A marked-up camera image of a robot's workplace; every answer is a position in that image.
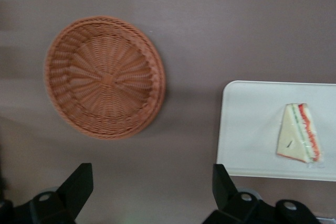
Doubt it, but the cream rectangular plastic tray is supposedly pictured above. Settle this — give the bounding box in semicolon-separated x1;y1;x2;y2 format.
216;80;336;182

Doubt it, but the brown round wicker basket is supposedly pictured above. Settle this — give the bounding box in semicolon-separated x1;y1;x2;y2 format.
44;15;166;140

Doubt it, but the triangle sandwich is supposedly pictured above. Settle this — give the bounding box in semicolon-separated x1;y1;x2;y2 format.
275;102;323;164

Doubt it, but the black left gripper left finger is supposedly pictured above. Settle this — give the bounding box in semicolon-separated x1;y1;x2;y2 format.
0;163;95;224

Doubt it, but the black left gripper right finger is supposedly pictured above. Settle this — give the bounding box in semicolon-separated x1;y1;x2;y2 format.
201;164;322;224

